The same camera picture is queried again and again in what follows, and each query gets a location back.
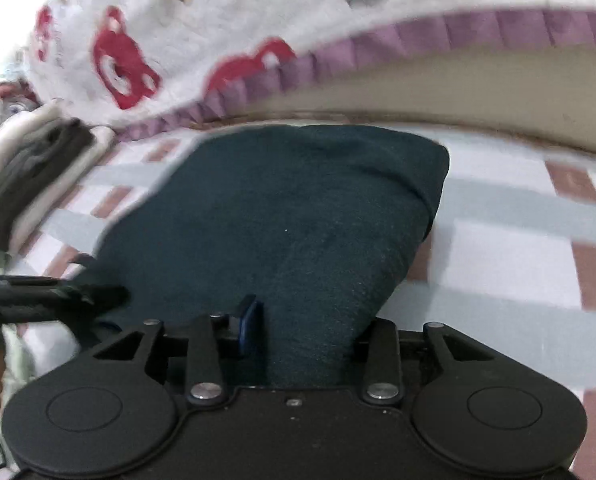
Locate grey plush rabbit toy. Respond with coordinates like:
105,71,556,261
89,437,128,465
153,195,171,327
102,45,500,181
0,80,38,117

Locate pale green garment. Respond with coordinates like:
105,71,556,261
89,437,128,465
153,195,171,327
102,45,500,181
0,246,34,470

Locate dark blue denim jeans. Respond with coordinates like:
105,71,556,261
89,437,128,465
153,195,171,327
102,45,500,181
76,125,450,387

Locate white bear print quilt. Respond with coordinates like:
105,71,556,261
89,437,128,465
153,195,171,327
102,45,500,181
28,0,596,140

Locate checkered bed sheet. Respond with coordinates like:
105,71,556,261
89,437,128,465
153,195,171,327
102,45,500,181
16,119,596,480

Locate white folded garment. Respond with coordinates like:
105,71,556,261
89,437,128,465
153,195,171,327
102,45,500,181
0,103,115,255

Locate dark brown folded garment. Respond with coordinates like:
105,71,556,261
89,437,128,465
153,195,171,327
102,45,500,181
0,119,95,252

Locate beige mattress edge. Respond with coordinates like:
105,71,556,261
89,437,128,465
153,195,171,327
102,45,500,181
225,47,596,155

